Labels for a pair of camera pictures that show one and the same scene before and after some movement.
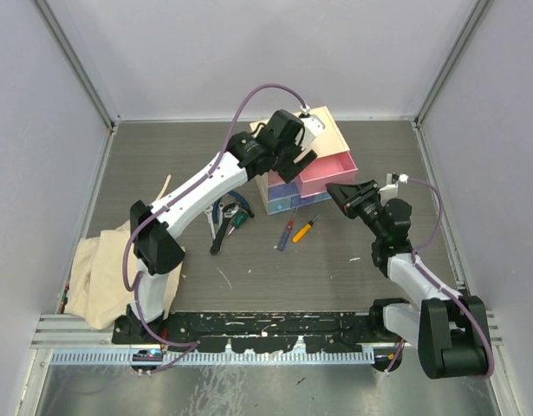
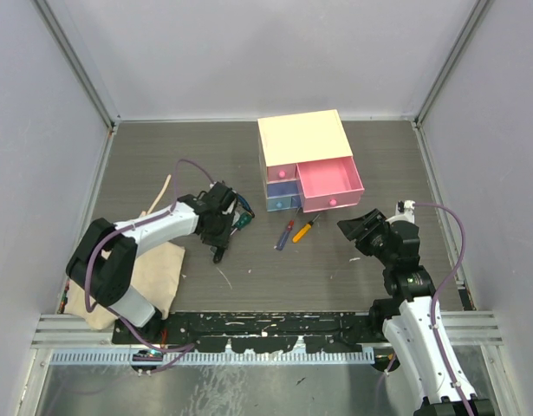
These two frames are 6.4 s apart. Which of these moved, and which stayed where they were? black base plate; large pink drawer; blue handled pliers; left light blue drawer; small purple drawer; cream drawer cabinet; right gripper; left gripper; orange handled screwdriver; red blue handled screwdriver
Moved: large pink drawer; left gripper; right gripper; cream drawer cabinet
Stayed: blue handled pliers; black base plate; left light blue drawer; small purple drawer; orange handled screwdriver; red blue handled screwdriver
